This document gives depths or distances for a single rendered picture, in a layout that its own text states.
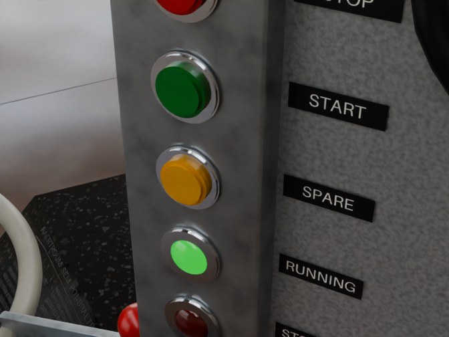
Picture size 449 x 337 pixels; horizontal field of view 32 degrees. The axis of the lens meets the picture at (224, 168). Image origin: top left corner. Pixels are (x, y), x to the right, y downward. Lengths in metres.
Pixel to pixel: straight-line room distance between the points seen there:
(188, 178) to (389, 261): 0.11
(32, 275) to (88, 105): 2.16
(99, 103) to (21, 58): 0.54
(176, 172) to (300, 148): 0.06
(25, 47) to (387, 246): 3.32
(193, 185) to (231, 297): 0.08
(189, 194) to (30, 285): 0.64
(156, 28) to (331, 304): 0.17
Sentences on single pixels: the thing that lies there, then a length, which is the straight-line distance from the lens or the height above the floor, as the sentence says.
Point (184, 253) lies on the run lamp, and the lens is 0.41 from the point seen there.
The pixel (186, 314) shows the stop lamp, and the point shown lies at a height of 1.28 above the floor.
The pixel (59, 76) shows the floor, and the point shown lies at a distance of 3.38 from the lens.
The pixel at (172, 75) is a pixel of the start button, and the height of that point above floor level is 1.43.
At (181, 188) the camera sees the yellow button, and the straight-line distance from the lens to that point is 0.38.
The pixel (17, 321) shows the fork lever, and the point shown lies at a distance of 0.94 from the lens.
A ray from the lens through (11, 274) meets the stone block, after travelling 1.28.
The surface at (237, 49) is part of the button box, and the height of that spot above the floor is 1.45.
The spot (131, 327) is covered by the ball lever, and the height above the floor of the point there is 1.18.
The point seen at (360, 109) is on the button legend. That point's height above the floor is 1.42.
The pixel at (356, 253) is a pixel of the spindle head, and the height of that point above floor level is 1.34.
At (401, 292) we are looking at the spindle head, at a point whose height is 1.33.
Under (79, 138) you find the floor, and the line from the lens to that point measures 2.96.
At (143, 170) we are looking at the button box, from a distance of 0.40.
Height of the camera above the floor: 1.60
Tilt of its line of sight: 36 degrees down
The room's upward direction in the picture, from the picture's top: straight up
